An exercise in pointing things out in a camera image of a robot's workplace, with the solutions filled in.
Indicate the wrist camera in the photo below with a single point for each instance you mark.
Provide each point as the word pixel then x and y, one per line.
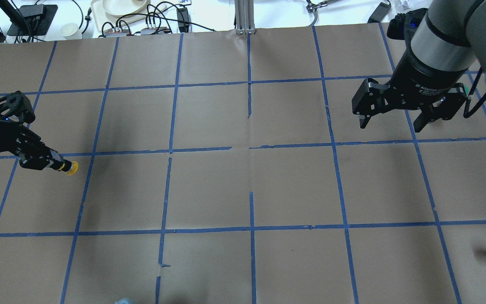
pixel 16 108
pixel 404 25

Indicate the black camera stand base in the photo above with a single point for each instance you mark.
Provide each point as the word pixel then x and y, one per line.
pixel 37 18

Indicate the cream round plate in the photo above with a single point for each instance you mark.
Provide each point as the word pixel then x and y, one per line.
pixel 123 7

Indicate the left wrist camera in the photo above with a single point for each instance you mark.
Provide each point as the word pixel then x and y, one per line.
pixel 16 108

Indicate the yellow push button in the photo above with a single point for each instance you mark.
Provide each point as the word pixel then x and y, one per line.
pixel 68 167

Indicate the cream square tray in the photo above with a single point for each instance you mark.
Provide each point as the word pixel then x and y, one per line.
pixel 100 16

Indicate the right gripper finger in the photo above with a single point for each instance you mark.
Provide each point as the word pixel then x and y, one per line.
pixel 370 100
pixel 444 109

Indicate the black power adapter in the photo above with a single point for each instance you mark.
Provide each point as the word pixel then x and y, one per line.
pixel 380 12

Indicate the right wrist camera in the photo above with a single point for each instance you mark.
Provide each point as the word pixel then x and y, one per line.
pixel 404 25

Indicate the white paper cup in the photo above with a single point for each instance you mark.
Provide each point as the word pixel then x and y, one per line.
pixel 71 31

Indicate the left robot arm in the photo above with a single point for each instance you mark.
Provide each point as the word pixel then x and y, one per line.
pixel 30 150

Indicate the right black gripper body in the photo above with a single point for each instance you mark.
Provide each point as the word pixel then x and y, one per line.
pixel 422 79

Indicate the brown paper table cover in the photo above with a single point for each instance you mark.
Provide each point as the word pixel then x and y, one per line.
pixel 216 168

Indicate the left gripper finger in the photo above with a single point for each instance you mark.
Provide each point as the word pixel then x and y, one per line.
pixel 37 156

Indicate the aluminium frame post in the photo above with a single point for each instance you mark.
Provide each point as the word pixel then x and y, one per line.
pixel 244 17

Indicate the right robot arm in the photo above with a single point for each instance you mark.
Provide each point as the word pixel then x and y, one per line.
pixel 441 44

